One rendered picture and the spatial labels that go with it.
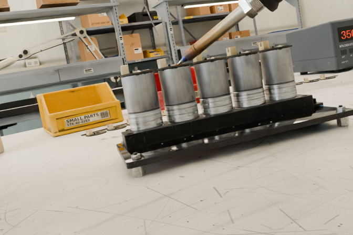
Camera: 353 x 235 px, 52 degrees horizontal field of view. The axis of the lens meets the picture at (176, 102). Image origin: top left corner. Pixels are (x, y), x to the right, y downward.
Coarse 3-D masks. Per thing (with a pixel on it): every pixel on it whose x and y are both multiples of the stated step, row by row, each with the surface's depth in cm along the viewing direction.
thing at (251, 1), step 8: (240, 0) 23; (248, 0) 22; (256, 0) 22; (240, 8) 23; (248, 8) 22; (256, 8) 22; (232, 16) 23; (240, 16) 23; (248, 16) 23; (224, 24) 23; (232, 24) 23; (208, 32) 24; (216, 32) 24; (224, 32) 24; (200, 40) 25; (208, 40) 24; (192, 48) 25; (200, 48) 25; (184, 56) 25; (192, 56) 25
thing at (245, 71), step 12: (228, 60) 28; (240, 60) 27; (252, 60) 27; (240, 72) 27; (252, 72) 27; (240, 84) 28; (252, 84) 27; (240, 96) 28; (252, 96) 27; (264, 96) 28; (240, 108) 28
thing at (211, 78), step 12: (216, 60) 27; (204, 72) 27; (216, 72) 27; (204, 84) 27; (216, 84) 27; (228, 84) 27; (204, 96) 27; (216, 96) 27; (228, 96) 27; (204, 108) 27; (216, 108) 27; (228, 108) 27
